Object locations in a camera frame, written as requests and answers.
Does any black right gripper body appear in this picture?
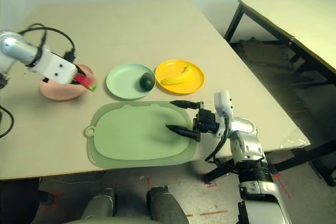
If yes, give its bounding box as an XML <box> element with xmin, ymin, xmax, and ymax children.
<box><xmin>192</xmin><ymin>100</ymin><xmax>221</xmax><ymax>143</ymax></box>

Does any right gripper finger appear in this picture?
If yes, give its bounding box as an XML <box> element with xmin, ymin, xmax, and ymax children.
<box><xmin>170</xmin><ymin>99</ymin><xmax>201</xmax><ymax>110</ymax></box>
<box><xmin>165</xmin><ymin>124</ymin><xmax>200</xmax><ymax>141</ymax></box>

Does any watermelon slice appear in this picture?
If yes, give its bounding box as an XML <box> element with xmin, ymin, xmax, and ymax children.
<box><xmin>73</xmin><ymin>74</ymin><xmax>98</xmax><ymax>92</ymax></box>

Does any yellow banana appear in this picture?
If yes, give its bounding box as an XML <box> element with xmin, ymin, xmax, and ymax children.
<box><xmin>160</xmin><ymin>63</ymin><xmax>196</xmax><ymax>86</ymax></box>

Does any dark green avocado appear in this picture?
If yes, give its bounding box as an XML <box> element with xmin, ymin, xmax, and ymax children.
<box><xmin>139</xmin><ymin>72</ymin><xmax>155</xmax><ymax>90</ymax></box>

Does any pink plate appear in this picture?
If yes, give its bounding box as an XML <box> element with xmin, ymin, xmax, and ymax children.
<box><xmin>39</xmin><ymin>63</ymin><xmax>96</xmax><ymax>101</ymax></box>

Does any yellow plate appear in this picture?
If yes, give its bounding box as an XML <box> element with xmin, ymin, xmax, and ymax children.
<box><xmin>154</xmin><ymin>59</ymin><xmax>206</xmax><ymax>96</ymax></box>

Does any mint green plate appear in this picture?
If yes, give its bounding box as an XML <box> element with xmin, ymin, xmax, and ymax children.
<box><xmin>105</xmin><ymin>62</ymin><xmax>158</xmax><ymax>102</ymax></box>

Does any green cutting board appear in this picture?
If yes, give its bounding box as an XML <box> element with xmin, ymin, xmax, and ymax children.
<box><xmin>83</xmin><ymin>101</ymin><xmax>198</xmax><ymax>169</ymax></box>

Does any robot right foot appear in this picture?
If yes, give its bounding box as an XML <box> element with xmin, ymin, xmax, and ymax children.
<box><xmin>145</xmin><ymin>185</ymin><xmax>190</xmax><ymax>224</ymax></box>

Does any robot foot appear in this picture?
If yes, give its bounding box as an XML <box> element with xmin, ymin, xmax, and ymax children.
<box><xmin>80</xmin><ymin>188</ymin><xmax>118</xmax><ymax>220</ymax></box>
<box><xmin>145</xmin><ymin>185</ymin><xmax>190</xmax><ymax>224</ymax></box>

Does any clear plastic bag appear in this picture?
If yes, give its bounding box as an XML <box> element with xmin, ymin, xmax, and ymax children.
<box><xmin>279</xmin><ymin>126</ymin><xmax>312</xmax><ymax>150</ymax></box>

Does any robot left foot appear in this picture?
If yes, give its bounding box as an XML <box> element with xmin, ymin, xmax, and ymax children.
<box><xmin>80</xmin><ymin>188</ymin><xmax>118</xmax><ymax>220</ymax></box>

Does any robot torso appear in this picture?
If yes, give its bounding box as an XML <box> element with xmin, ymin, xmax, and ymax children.
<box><xmin>62</xmin><ymin>216</ymin><xmax>148</xmax><ymax>224</ymax></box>

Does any side table with black legs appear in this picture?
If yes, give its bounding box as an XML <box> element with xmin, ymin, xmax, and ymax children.
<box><xmin>223</xmin><ymin>0</ymin><xmax>336</xmax><ymax>78</ymax></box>

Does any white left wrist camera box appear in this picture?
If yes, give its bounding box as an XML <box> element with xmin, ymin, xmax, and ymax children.
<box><xmin>29</xmin><ymin>50</ymin><xmax>79</xmax><ymax>86</ymax></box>

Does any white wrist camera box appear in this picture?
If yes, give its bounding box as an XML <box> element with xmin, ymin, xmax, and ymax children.
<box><xmin>213</xmin><ymin>89</ymin><xmax>234</xmax><ymax>120</ymax></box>
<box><xmin>29</xmin><ymin>50</ymin><xmax>79</xmax><ymax>86</ymax></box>

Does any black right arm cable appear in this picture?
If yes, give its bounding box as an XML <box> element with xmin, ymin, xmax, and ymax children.
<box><xmin>204</xmin><ymin>113</ymin><xmax>238</xmax><ymax>174</ymax></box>

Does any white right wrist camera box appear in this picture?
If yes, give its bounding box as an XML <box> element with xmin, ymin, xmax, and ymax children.
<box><xmin>213</xmin><ymin>89</ymin><xmax>234</xmax><ymax>120</ymax></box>

